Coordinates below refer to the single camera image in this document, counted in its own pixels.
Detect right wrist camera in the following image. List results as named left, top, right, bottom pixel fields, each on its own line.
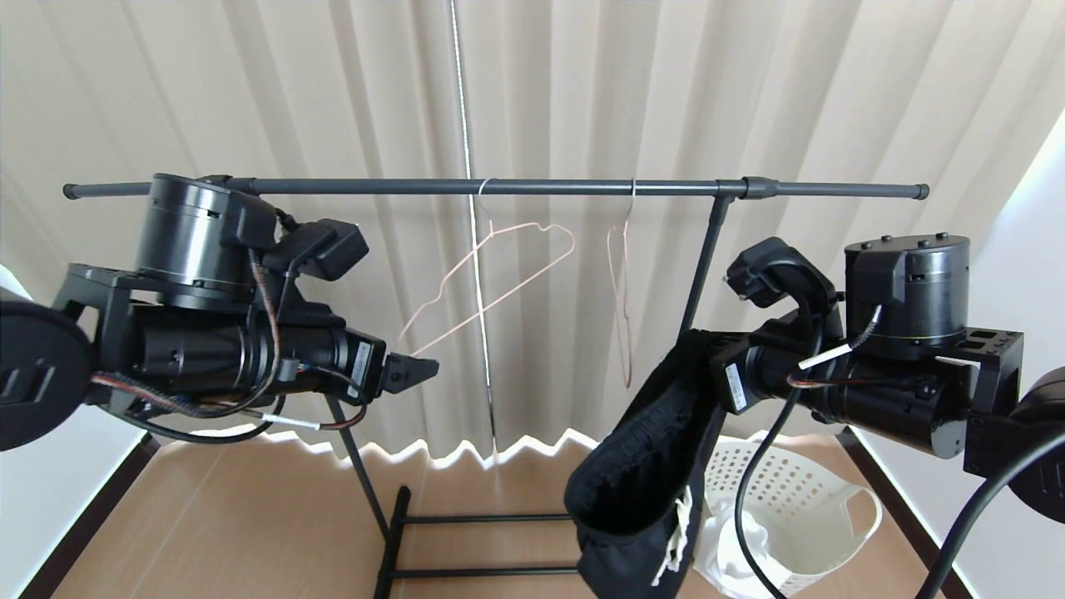
left=726, top=236, right=843, bottom=335

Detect white garment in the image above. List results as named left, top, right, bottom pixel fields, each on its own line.
left=695, top=507, right=788, bottom=599

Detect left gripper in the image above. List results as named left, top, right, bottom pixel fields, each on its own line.
left=133, top=308, right=441, bottom=407

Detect white laundry basket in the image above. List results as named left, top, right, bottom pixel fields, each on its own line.
left=695, top=433, right=884, bottom=599

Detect silver curtain wand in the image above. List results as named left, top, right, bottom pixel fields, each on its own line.
left=449, top=0, right=500, bottom=452

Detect black shorts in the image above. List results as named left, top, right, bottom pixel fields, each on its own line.
left=564, top=329, right=733, bottom=599

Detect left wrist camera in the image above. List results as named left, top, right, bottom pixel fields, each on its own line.
left=250, top=218, right=371, bottom=321

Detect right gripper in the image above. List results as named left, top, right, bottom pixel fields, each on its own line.
left=711, top=333, right=976, bottom=460

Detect black cable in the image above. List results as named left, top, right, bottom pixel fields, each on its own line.
left=734, top=258, right=1065, bottom=599
left=123, top=410, right=277, bottom=445

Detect beige curtain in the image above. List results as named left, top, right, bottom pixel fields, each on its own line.
left=0, top=0, right=1065, bottom=458

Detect pink clothes hanger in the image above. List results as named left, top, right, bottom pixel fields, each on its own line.
left=606, top=178, right=639, bottom=391
left=398, top=178, right=577, bottom=359

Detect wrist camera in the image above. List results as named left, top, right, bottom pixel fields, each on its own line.
left=726, top=236, right=843, bottom=335
left=250, top=218, right=371, bottom=321

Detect black clothes rack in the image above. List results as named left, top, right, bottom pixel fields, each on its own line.
left=62, top=175, right=931, bottom=599

